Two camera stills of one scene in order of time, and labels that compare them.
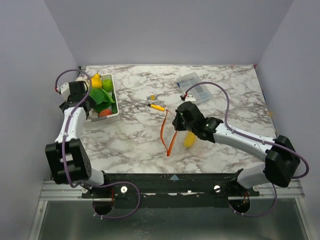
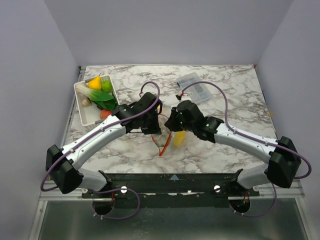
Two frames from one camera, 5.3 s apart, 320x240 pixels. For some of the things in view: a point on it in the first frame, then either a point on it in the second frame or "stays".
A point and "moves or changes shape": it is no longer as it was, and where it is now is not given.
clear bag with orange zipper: [168, 131] moves or changes shape
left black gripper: [92, 103] -> [156, 129]
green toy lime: [107, 84] stays
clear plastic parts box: [199, 92] stays
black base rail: [206, 190] stays
